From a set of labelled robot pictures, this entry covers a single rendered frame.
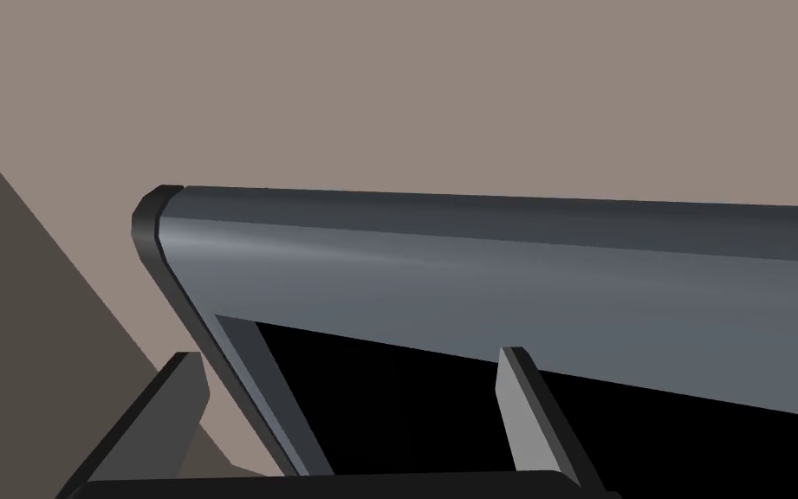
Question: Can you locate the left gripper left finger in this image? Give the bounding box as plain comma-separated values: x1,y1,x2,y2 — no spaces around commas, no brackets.
57,351,211,497

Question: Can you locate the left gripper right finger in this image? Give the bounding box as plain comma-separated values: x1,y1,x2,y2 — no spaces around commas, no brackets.
495,346,604,489

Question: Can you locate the grey appliance with black window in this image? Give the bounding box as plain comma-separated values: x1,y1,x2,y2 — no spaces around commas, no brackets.
131,184,798,499

